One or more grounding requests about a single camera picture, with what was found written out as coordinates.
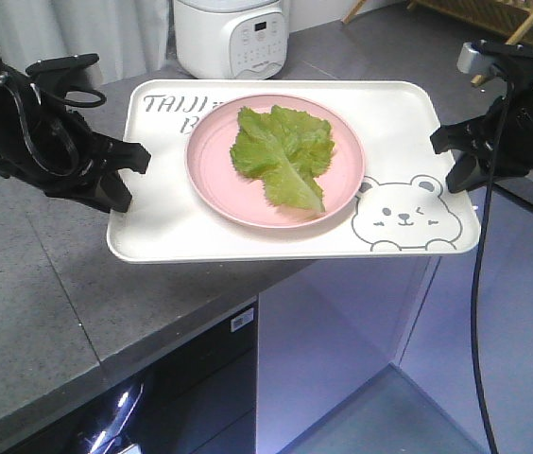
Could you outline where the wooden dish rack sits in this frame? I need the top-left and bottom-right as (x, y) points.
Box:
(341, 0), (533, 86)

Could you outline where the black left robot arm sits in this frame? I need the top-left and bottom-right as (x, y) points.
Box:
(0, 53), (151, 213)

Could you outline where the white soy milk blender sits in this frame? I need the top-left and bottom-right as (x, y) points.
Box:
(173, 1), (288, 79)

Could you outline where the white side cabinet panel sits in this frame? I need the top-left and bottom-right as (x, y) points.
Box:
(400, 190), (533, 453)

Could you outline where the pink round plate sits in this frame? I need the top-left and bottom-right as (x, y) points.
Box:
(186, 94), (365, 229)

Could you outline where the green lettuce leaf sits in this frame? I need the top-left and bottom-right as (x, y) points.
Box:
(230, 105), (335, 213)

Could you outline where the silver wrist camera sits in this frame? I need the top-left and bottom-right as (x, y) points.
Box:
(456, 40), (533, 76)
(26, 53), (103, 88)

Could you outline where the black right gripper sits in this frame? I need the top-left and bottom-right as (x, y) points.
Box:
(429, 56), (533, 194)

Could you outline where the cream bear serving tray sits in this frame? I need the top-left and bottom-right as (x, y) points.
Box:
(107, 79), (480, 263)

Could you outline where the white pleated curtain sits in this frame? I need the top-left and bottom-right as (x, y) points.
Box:
(0, 0), (171, 83)

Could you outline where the grey cabinet door panel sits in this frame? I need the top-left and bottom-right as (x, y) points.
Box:
(256, 256), (438, 453)

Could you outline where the black disinfection cabinet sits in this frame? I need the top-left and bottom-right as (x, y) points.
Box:
(12, 300), (258, 453)

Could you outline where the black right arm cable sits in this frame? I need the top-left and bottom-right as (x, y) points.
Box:
(469, 70), (516, 454)

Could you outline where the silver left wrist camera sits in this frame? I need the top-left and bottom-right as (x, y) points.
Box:
(26, 53), (103, 88)

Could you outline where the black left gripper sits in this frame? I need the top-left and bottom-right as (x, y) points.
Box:
(0, 70), (151, 213)

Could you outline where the white QR code sticker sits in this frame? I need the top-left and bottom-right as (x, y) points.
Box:
(230, 307), (254, 333)

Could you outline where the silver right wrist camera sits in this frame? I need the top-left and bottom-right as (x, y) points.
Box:
(456, 40), (533, 76)

